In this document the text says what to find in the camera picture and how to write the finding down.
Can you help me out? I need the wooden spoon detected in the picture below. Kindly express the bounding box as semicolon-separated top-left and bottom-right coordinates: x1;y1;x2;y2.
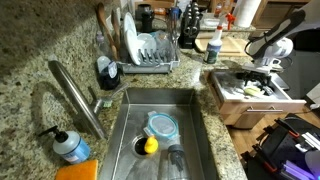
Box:
96;2;120;62
111;9;122;52

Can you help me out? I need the yellow rubber duck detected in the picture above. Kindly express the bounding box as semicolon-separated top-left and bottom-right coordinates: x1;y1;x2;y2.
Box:
143;135;160;155

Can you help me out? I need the white plate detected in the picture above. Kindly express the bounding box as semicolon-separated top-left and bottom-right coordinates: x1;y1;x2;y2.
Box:
136;32;158;55
122;11;143;66

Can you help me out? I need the metal drawer handle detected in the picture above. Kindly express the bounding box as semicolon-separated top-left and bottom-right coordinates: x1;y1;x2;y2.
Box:
246;105;285;114

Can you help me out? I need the steel kitchen faucet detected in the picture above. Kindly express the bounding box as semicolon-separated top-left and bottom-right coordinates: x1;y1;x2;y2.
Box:
47;54;130;141

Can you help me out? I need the grey dish rack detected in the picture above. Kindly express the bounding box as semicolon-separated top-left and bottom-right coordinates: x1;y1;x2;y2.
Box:
117;29;181;75

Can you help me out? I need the black coffee maker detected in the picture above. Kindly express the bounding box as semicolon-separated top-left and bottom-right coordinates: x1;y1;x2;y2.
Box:
134;3;156;34

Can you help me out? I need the clear container blue rim lid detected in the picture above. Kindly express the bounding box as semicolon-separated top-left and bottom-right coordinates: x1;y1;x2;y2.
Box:
142;110;181;141

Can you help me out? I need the white spray bottle red trigger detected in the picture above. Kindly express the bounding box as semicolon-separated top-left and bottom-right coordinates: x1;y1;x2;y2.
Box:
203;12;237;65

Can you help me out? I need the wooden drawer white interior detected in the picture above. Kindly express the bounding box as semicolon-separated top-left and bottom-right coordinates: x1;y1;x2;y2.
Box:
207;68;308;130

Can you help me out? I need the sink drain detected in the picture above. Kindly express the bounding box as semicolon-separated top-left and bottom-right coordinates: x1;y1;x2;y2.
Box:
132;134;158;158

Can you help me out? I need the black knife block with knives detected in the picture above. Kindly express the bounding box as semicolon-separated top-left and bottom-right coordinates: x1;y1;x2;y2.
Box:
177;2;204;50

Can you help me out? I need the clear bottle black lid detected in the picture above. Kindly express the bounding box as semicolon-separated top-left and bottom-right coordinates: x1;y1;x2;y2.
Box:
159;143;192;180

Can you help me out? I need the white paper towel roll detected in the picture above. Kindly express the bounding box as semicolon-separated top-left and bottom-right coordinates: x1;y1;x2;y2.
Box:
232;0;263;29

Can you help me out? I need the yellow-green sponge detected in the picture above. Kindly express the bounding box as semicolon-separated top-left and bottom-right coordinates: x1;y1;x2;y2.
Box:
242;85;265;99

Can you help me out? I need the blue soap pump dispenser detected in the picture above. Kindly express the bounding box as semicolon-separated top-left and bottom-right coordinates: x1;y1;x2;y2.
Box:
37;125;92;165

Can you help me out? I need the stainless steel sink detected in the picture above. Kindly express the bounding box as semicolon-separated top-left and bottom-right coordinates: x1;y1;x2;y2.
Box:
98;87;218;180

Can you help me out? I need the thick wooden cutting board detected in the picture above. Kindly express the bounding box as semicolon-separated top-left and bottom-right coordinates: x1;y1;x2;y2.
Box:
194;35;250;56

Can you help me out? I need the clear dish soap bottle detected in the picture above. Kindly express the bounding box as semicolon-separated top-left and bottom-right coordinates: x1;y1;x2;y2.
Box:
95;31;122;91

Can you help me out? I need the orange sponge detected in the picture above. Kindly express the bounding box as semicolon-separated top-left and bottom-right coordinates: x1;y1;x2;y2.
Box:
54;159;100;180

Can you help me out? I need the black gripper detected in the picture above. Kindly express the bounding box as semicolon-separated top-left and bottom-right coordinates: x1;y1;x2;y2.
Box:
236;69;275;97

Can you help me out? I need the clear bagged cutlery pile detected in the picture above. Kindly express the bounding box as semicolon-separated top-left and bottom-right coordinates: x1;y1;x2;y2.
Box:
218;72;278;98

